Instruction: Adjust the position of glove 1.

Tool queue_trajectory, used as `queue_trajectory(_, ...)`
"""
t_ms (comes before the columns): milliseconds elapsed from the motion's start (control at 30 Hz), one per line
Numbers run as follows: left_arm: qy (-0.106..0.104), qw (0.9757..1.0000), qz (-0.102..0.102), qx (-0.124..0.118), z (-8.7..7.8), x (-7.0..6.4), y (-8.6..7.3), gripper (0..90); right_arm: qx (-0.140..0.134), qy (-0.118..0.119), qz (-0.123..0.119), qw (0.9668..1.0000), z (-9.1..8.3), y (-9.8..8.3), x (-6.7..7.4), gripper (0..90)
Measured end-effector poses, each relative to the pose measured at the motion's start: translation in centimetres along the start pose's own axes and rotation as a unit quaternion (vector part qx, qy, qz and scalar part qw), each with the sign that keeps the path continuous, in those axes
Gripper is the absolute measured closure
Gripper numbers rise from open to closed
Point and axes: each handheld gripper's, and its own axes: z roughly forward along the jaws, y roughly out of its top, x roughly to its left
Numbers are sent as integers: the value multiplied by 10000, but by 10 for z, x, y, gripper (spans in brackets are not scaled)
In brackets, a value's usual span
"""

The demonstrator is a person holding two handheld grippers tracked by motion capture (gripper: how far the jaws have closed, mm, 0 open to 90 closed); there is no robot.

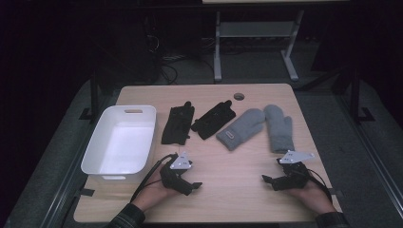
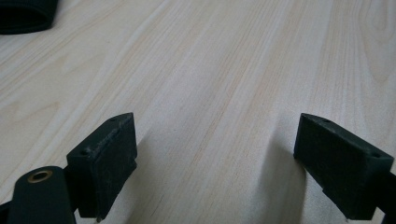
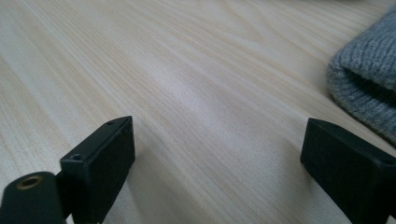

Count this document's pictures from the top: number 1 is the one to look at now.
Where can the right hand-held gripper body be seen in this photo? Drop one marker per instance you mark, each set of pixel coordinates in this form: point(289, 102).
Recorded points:
point(293, 174)

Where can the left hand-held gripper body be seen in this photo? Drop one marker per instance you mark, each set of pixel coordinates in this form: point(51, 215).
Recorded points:
point(174, 175)

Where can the plain grey mitten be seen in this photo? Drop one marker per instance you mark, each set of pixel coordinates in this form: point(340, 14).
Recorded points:
point(278, 129)

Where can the black glove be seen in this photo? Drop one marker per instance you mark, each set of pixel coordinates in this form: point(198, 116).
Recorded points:
point(176, 126)
point(212, 122)

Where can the grey mitten with label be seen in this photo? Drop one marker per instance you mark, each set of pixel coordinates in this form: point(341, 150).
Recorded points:
point(240, 128)

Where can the white plastic bin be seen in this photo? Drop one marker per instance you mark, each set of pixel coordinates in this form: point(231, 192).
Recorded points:
point(120, 148)

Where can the person's left hand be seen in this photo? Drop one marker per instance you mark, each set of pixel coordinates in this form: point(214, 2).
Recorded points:
point(152, 193)

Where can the person's right hand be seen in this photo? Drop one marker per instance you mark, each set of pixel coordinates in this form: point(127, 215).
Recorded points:
point(313, 198)

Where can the black metal stand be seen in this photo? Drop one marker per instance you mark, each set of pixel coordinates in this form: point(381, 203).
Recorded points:
point(356, 98)
point(93, 98)

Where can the grey metal desk frame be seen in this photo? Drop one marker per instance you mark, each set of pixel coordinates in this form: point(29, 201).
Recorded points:
point(256, 30)

